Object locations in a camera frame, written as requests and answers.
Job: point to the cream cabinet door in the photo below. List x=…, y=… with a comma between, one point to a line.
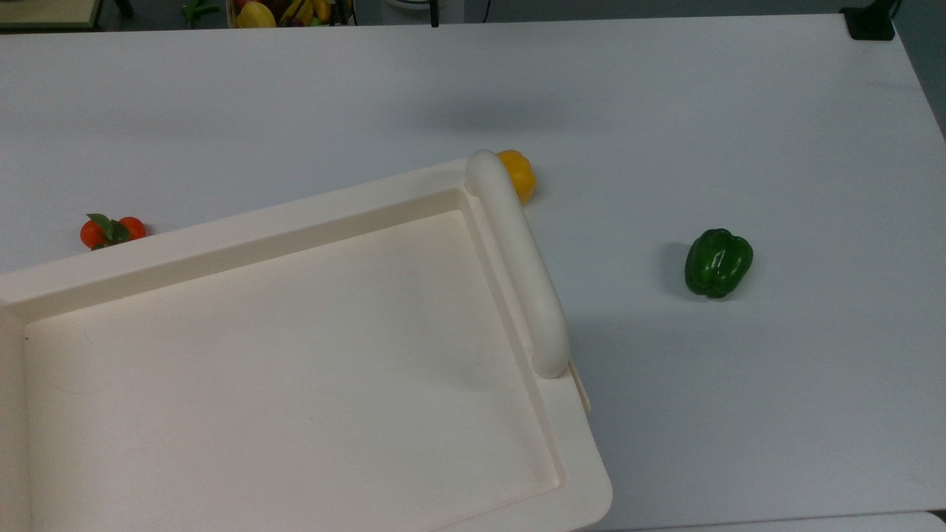
x=583, y=391

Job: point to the cream plastic cabinet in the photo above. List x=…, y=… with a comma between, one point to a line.
x=295, y=355

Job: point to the yellow bell pepper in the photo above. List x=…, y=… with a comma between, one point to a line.
x=521, y=176

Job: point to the green bell pepper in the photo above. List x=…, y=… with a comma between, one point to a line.
x=717, y=262

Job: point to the basket of toy fruit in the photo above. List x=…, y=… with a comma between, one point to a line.
x=288, y=11

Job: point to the orange tangerine cluster with leaves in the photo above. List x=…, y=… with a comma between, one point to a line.
x=92, y=235

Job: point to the black table clamp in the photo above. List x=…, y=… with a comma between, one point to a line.
x=868, y=22

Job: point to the wooden board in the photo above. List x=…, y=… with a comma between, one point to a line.
x=44, y=11

